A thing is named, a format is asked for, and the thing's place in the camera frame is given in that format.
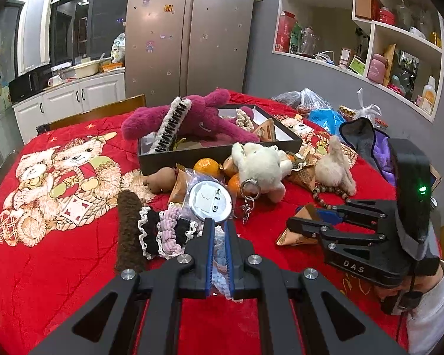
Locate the white wall shelf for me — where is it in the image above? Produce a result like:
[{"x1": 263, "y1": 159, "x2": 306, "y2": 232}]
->
[{"x1": 273, "y1": 0, "x2": 444, "y2": 123}]

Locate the beige fluffy plush toy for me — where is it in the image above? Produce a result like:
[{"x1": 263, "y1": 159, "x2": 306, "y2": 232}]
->
[{"x1": 314, "y1": 135, "x2": 358, "y2": 196}]

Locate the green card box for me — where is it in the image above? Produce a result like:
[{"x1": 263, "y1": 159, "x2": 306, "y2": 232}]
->
[{"x1": 348, "y1": 55, "x2": 367, "y2": 75}]

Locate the gold brown snack packet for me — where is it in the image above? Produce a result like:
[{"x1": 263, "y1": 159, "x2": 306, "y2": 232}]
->
[
  {"x1": 222, "y1": 155, "x2": 242, "y2": 177},
  {"x1": 276, "y1": 203, "x2": 322, "y2": 247},
  {"x1": 286, "y1": 162, "x2": 318, "y2": 193},
  {"x1": 168, "y1": 166, "x2": 194, "y2": 205},
  {"x1": 253, "y1": 117, "x2": 286, "y2": 143}
]

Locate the white plush toy keychain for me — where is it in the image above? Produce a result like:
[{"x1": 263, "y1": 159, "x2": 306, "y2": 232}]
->
[{"x1": 231, "y1": 141, "x2": 294, "y2": 226}]

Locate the dark navy cloth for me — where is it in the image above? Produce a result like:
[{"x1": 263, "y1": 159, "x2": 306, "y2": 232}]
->
[{"x1": 339, "y1": 117, "x2": 379, "y2": 171}]

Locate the black cable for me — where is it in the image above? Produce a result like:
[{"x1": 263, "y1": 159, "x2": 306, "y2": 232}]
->
[{"x1": 394, "y1": 262, "x2": 424, "y2": 341}]

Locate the black cardboard box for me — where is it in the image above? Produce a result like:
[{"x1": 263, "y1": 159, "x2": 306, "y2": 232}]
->
[{"x1": 138, "y1": 104, "x2": 304, "y2": 177}]

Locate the dark brown fuzzy scrunchie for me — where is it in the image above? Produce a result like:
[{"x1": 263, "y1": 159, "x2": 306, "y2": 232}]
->
[{"x1": 114, "y1": 189, "x2": 147, "y2": 273}]

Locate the round badge in clear wrap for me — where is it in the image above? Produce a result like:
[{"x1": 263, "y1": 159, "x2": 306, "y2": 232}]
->
[{"x1": 186, "y1": 178, "x2": 232, "y2": 227}]

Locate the person's right forearm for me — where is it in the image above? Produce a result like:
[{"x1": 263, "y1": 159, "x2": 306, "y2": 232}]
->
[{"x1": 405, "y1": 260, "x2": 444, "y2": 355}]

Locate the red carton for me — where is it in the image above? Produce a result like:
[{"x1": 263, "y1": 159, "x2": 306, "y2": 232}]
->
[{"x1": 274, "y1": 10, "x2": 297, "y2": 53}]

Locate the black white lace scrunchie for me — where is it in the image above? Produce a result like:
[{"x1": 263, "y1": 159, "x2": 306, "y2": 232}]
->
[{"x1": 138, "y1": 206, "x2": 171, "y2": 260}]

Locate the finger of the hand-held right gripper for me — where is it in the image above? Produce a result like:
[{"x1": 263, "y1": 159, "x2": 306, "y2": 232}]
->
[
  {"x1": 286, "y1": 216, "x2": 388, "y2": 249},
  {"x1": 316, "y1": 198, "x2": 397, "y2": 227}
]

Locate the pink lace scrunchie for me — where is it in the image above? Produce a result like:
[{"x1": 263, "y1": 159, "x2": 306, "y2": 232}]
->
[{"x1": 158, "y1": 204, "x2": 194, "y2": 253}]

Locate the cream plastic basin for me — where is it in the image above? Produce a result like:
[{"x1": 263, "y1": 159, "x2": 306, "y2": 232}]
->
[{"x1": 72, "y1": 61, "x2": 100, "y2": 79}]

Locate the black microwave oven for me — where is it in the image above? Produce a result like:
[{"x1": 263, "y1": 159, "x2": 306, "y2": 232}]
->
[{"x1": 8, "y1": 64, "x2": 53, "y2": 104}]

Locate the green packet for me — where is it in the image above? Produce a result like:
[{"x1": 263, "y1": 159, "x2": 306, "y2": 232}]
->
[{"x1": 289, "y1": 24, "x2": 303, "y2": 54}]

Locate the patterned plastic bag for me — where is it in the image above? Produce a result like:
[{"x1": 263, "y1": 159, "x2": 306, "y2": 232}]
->
[{"x1": 110, "y1": 32, "x2": 127, "y2": 66}]

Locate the light blue knit scrunchie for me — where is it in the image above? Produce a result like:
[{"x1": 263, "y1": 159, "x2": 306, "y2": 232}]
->
[{"x1": 206, "y1": 225, "x2": 242, "y2": 302}]

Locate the white lotion bottle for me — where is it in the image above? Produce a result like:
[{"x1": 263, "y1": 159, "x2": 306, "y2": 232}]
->
[{"x1": 421, "y1": 76, "x2": 437, "y2": 115}]

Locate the purple cloth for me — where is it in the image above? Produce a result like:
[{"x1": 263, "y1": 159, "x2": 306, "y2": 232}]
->
[{"x1": 369, "y1": 132, "x2": 397, "y2": 186}]

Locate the blue plastic bag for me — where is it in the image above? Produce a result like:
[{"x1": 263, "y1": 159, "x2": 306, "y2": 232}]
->
[{"x1": 308, "y1": 107, "x2": 347, "y2": 136}]

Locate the clear plastic bag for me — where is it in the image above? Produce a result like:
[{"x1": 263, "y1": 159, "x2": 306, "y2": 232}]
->
[
  {"x1": 271, "y1": 88, "x2": 332, "y2": 114},
  {"x1": 354, "y1": 88, "x2": 382, "y2": 121}
]

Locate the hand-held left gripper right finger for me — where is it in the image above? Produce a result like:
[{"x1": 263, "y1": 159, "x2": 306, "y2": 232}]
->
[{"x1": 224, "y1": 220, "x2": 408, "y2": 355}]

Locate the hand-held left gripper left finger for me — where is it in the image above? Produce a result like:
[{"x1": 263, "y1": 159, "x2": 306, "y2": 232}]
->
[{"x1": 30, "y1": 217, "x2": 213, "y2": 355}]

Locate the brown bead bracelet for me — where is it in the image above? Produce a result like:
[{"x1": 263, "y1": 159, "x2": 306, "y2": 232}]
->
[{"x1": 311, "y1": 184, "x2": 353, "y2": 208}]

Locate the magenta plush bow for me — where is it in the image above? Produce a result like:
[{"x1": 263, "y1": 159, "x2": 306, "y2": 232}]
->
[{"x1": 121, "y1": 89, "x2": 262, "y2": 149}]

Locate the clear glass jar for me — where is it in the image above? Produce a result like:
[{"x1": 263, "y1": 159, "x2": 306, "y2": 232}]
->
[{"x1": 301, "y1": 26, "x2": 321, "y2": 56}]

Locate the red tin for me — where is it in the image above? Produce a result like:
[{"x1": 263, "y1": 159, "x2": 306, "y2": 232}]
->
[{"x1": 379, "y1": 6, "x2": 397, "y2": 26}]

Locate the cream lace scrunchie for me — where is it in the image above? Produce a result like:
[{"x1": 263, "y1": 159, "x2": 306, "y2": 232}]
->
[{"x1": 234, "y1": 107, "x2": 255, "y2": 133}]

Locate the brown cardboard box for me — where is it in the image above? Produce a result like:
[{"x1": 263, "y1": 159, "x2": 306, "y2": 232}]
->
[{"x1": 355, "y1": 0, "x2": 382, "y2": 21}]

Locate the white kitchen cabinet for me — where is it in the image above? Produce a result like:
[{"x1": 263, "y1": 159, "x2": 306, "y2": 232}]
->
[{"x1": 12, "y1": 70, "x2": 127, "y2": 146}]

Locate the silver double door fridge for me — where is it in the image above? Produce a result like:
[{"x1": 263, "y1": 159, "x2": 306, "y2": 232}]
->
[{"x1": 125, "y1": 0, "x2": 257, "y2": 99}]

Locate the yellow paper bag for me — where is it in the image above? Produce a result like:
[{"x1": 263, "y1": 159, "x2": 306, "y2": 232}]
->
[{"x1": 382, "y1": 43, "x2": 397, "y2": 86}]

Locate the dark kitchen window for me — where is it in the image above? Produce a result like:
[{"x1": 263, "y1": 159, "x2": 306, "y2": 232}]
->
[{"x1": 49, "y1": 0, "x2": 132, "y2": 68}]

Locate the red printed blanket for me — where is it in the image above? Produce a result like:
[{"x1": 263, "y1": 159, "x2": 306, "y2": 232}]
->
[{"x1": 0, "y1": 91, "x2": 442, "y2": 355}]

